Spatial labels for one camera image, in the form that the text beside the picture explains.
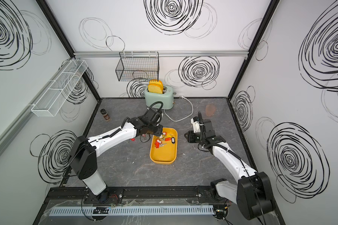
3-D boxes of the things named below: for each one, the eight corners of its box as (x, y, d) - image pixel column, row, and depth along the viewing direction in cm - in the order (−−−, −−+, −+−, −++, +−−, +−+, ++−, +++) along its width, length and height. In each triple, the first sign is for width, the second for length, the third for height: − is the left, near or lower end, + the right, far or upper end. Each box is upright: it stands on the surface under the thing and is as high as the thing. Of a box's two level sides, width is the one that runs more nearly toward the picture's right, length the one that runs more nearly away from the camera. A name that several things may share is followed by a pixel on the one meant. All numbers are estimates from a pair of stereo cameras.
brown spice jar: (104, 121, 108) (98, 112, 99) (106, 117, 110) (100, 108, 102) (109, 121, 108) (104, 112, 99) (110, 117, 110) (105, 108, 102)
